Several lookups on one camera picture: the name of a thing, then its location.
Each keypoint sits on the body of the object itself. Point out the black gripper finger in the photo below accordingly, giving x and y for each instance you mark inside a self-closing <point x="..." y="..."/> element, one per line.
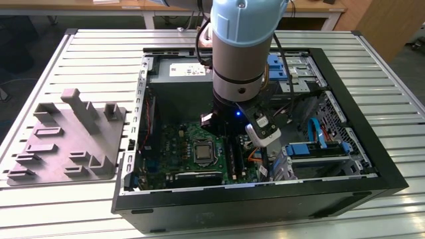
<point x="207" y="120"/>

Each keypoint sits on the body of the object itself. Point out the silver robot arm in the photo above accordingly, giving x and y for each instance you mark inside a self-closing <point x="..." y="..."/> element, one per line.
<point x="239" y="62"/>

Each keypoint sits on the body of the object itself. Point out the silver CPU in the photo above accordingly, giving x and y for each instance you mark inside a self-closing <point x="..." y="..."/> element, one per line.
<point x="203" y="152"/>

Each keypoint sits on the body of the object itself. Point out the green motherboard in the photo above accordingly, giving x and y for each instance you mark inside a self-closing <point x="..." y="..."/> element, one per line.
<point x="172" y="139"/>

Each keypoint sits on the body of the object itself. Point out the grey power supply unit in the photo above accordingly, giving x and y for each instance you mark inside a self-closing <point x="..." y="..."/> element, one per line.
<point x="176" y="94"/>

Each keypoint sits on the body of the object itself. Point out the black CPU socket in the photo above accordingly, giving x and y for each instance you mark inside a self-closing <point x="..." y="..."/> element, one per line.
<point x="203" y="163"/>

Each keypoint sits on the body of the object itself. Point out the blue drive carrier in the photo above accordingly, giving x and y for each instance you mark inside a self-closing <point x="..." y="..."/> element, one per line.
<point x="279" y="72"/>

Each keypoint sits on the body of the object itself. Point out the black graphics card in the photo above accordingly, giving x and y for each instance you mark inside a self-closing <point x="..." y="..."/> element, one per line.
<point x="196" y="179"/>

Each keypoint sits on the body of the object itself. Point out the hard disk in blue carrier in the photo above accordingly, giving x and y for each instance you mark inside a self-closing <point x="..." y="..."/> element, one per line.
<point x="299" y="150"/>

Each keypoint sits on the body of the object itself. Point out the grey metal drive cage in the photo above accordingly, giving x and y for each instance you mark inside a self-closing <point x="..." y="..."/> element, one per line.
<point x="305" y="87"/>

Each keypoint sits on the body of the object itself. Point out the grey metal disk bay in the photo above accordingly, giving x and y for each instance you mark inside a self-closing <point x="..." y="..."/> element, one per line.
<point x="285" y="171"/>

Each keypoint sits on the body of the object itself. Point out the blue video port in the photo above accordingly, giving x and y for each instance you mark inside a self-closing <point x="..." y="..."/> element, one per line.
<point x="135" y="180"/>

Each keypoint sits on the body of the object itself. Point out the black PC case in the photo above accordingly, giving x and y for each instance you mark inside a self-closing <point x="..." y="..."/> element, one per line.
<point x="232" y="211"/>

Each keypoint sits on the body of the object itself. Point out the grey parts rack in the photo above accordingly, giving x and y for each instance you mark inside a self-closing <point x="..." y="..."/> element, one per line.
<point x="66" y="144"/>

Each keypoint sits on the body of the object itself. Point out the small black item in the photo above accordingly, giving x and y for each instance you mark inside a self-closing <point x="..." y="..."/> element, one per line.
<point x="329" y="1"/>

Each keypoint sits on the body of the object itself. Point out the small white box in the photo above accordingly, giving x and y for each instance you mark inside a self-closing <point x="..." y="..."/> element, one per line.
<point x="105" y="1"/>

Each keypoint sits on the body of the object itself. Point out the wooden cabinet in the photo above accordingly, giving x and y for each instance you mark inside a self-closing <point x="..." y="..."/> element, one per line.
<point x="388" y="25"/>

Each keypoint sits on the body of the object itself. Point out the office chair base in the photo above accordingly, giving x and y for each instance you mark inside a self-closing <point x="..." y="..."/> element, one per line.
<point x="419" y="44"/>

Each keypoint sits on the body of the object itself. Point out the black office chair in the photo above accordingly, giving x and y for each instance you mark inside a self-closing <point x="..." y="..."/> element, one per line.
<point x="16" y="49"/>

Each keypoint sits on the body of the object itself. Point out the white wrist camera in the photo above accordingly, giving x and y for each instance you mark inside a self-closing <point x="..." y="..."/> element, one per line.
<point x="263" y="124"/>

